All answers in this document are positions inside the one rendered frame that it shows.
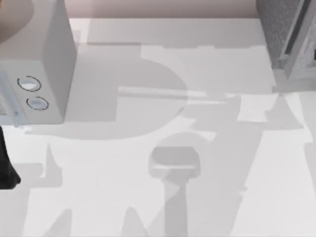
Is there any microwave knob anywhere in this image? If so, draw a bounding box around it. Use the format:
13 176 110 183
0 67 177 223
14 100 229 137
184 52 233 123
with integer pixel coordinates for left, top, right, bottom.
26 96 49 111
17 76 42 92

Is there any pale microwave oven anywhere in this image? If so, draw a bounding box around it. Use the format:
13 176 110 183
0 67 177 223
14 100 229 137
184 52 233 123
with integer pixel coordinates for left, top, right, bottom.
0 0 78 128

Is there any grey cabinet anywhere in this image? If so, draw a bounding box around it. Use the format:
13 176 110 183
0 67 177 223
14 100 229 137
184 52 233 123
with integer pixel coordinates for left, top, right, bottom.
256 0 316 93

